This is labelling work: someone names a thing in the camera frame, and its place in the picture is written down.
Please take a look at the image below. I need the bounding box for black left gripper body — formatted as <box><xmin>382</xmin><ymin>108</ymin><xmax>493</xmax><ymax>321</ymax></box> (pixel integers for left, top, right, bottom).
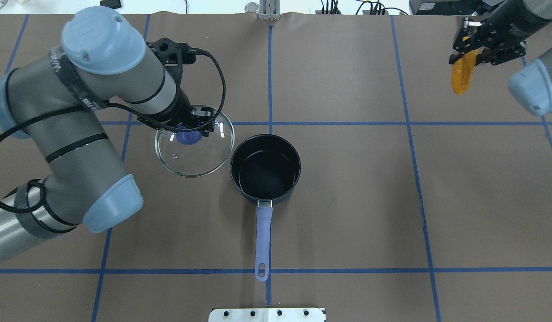
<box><xmin>137</xmin><ymin>89</ymin><xmax>216</xmax><ymax>137</ymax></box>

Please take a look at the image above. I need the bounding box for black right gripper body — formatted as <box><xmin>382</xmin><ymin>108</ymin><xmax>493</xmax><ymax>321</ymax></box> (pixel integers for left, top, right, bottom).
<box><xmin>453</xmin><ymin>17</ymin><xmax>527</xmax><ymax>66</ymax></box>

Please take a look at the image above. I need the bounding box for yellow toy corn cob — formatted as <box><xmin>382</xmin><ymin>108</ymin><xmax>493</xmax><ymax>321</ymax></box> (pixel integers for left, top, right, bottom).
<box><xmin>450</xmin><ymin>50</ymin><xmax>478</xmax><ymax>95</ymax></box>

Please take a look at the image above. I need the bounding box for glass pot lid purple knob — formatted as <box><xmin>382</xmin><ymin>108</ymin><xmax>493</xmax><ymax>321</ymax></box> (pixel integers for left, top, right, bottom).
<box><xmin>154</xmin><ymin>105</ymin><xmax>235</xmax><ymax>178</ymax></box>

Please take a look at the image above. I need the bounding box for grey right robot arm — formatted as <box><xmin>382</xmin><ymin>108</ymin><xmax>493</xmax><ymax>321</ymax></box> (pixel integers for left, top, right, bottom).
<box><xmin>449</xmin><ymin>0</ymin><xmax>552</xmax><ymax>118</ymax></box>

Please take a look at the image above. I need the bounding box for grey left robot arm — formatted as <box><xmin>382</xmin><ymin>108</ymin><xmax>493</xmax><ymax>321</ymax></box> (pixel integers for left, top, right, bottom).
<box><xmin>0</xmin><ymin>6</ymin><xmax>221</xmax><ymax>263</ymax></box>

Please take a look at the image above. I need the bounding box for black small box on desk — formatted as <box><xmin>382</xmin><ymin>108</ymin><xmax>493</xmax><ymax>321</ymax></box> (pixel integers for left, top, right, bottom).
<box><xmin>99</xmin><ymin>0</ymin><xmax>122</xmax><ymax>9</ymax></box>

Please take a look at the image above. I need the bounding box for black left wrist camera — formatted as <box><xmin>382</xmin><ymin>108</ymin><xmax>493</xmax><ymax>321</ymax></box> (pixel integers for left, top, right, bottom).
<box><xmin>146</xmin><ymin>38</ymin><xmax>197</xmax><ymax>85</ymax></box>

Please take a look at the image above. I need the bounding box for dark blue saucepan purple handle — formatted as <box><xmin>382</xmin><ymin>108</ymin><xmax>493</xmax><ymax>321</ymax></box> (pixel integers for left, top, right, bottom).
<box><xmin>230</xmin><ymin>134</ymin><xmax>302</xmax><ymax>283</ymax></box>

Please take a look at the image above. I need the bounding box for aluminium frame post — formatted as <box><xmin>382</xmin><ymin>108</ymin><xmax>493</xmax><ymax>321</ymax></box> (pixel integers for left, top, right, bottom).
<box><xmin>258</xmin><ymin>0</ymin><xmax>281</xmax><ymax>21</ymax></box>

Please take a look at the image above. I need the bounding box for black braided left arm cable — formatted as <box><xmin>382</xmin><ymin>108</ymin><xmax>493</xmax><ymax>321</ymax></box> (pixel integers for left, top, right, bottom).
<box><xmin>0</xmin><ymin>48</ymin><xmax>226</xmax><ymax>214</ymax></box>

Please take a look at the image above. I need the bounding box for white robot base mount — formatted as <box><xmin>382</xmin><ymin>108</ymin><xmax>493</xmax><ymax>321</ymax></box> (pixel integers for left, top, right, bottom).
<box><xmin>208</xmin><ymin>307</ymin><xmax>327</xmax><ymax>322</ymax></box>

